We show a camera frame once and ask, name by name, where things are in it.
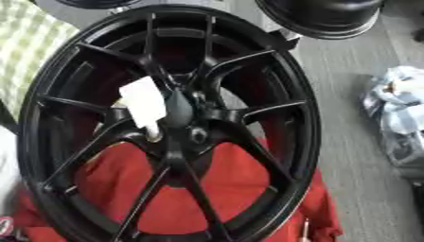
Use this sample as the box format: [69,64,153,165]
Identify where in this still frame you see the black spoked wheel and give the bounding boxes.
[14,4,324,242]

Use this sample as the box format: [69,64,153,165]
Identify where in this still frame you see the black round wheel rim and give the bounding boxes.
[253,0,388,41]

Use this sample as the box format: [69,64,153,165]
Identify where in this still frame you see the clear plastic bag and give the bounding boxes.
[359,65,424,168]

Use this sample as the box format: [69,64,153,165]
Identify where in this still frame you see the green white checked cloth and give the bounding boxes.
[0,0,83,120]

